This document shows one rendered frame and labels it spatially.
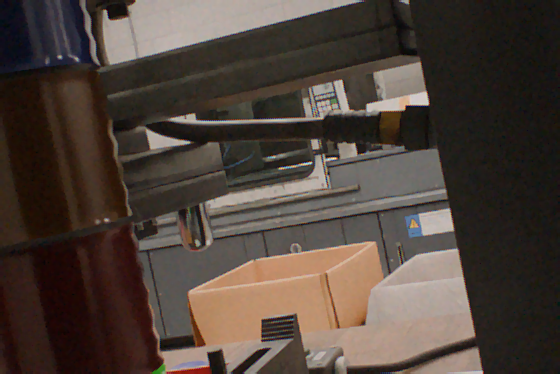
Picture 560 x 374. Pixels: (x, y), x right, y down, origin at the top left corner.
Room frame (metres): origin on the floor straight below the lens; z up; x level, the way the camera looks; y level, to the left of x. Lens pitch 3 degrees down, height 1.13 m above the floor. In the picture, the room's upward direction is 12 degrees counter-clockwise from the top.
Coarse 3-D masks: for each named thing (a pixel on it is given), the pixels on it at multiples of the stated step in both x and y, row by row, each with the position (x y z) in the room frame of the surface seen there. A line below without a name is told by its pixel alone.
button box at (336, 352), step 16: (320, 352) 0.85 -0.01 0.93; (336, 352) 0.84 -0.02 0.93; (432, 352) 0.86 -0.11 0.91; (448, 352) 0.86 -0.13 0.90; (320, 368) 0.80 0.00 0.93; (336, 368) 0.82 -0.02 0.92; (352, 368) 0.82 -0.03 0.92; (368, 368) 0.82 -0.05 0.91; (384, 368) 0.82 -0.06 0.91; (400, 368) 0.83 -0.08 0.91
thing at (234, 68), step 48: (384, 0) 0.39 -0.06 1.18; (192, 48) 0.42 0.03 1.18; (240, 48) 0.42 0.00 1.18; (288, 48) 0.41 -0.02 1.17; (336, 48) 0.40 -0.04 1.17; (384, 48) 0.39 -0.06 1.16; (144, 96) 0.43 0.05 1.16; (192, 96) 0.42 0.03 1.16; (240, 96) 0.44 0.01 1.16; (144, 144) 0.53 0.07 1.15; (192, 144) 0.54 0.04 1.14; (144, 192) 0.47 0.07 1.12; (192, 192) 0.53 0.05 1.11; (192, 240) 0.55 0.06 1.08
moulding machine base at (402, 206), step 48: (384, 192) 5.04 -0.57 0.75; (432, 192) 4.92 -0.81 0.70; (144, 240) 5.64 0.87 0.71; (240, 240) 5.39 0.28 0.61; (288, 240) 5.27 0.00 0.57; (336, 240) 5.16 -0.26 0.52; (384, 240) 5.06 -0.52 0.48; (432, 240) 4.95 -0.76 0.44; (192, 288) 5.54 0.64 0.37; (192, 336) 5.69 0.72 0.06
